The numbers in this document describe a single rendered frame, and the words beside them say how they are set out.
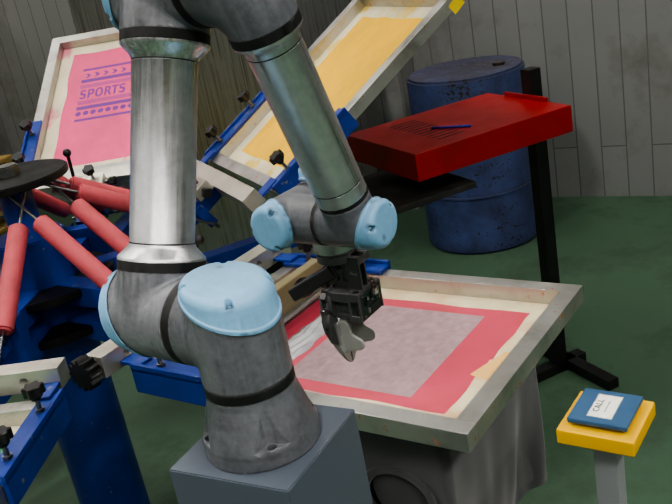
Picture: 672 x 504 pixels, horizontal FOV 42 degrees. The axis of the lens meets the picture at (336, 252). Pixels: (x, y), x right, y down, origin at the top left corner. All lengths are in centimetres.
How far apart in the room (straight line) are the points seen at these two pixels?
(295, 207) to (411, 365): 58
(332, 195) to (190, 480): 42
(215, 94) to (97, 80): 131
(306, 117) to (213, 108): 364
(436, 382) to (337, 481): 57
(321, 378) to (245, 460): 70
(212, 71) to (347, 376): 313
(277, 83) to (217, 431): 44
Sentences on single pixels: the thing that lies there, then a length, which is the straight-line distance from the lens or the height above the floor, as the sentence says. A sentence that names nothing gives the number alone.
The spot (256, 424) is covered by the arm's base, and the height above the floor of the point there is 126.
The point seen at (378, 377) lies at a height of 96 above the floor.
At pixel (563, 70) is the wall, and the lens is 525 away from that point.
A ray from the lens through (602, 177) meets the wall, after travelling 537.
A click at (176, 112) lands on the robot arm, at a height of 161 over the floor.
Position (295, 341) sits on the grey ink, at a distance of 192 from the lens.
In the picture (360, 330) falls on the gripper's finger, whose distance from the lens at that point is 151.
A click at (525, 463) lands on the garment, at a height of 61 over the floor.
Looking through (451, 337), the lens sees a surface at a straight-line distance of 184.
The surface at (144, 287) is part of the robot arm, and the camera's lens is 111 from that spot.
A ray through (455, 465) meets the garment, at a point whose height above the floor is 84.
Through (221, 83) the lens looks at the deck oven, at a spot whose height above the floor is 111.
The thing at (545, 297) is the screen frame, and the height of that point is 97.
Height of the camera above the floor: 180
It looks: 21 degrees down
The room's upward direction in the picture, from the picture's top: 11 degrees counter-clockwise
